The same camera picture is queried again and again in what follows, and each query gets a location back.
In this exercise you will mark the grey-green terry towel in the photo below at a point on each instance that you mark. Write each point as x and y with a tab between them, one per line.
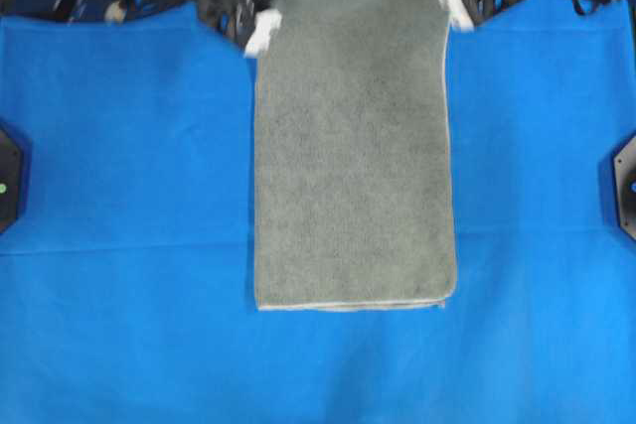
352	184

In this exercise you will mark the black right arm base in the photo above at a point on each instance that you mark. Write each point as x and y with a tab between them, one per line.
624	181

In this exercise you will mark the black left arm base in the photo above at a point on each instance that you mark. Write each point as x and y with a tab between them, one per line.
16	157

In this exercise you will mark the blue table cloth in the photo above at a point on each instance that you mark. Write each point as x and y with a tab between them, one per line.
126	285

